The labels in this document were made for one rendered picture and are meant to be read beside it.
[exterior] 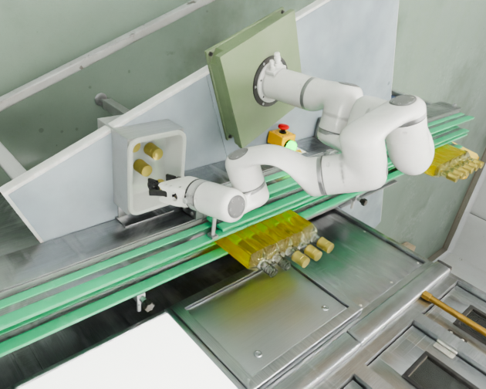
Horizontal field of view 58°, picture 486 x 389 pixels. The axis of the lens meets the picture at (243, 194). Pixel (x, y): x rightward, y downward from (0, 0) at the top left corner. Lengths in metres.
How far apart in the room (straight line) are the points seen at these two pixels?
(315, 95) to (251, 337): 0.68
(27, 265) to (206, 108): 0.64
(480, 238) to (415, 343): 6.21
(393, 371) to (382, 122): 0.73
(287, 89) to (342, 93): 0.18
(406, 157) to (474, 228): 6.64
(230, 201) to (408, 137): 0.38
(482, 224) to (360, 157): 6.69
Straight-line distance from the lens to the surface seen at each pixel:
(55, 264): 1.16
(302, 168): 0.91
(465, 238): 7.70
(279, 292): 1.38
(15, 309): 1.09
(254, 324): 1.27
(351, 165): 0.89
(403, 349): 1.41
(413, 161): 0.97
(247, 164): 0.92
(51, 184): 1.17
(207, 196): 0.94
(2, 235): 1.66
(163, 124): 1.21
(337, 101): 1.19
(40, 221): 1.21
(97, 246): 1.20
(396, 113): 0.91
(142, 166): 1.20
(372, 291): 1.55
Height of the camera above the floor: 1.72
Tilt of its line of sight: 37 degrees down
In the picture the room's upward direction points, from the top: 123 degrees clockwise
